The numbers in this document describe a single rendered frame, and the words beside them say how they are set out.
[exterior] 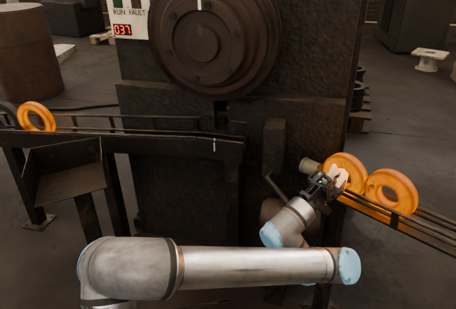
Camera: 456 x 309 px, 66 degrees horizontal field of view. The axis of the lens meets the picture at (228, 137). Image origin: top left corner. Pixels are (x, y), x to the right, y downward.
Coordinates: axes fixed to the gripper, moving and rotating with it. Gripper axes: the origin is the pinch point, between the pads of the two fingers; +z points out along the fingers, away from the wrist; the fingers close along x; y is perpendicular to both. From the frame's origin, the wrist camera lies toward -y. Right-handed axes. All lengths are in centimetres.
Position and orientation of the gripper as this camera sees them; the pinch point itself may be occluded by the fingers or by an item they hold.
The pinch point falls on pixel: (345, 171)
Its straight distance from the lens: 124.2
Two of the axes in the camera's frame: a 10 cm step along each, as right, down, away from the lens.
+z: 7.3, -5.8, 3.6
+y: -2.6, -7.3, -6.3
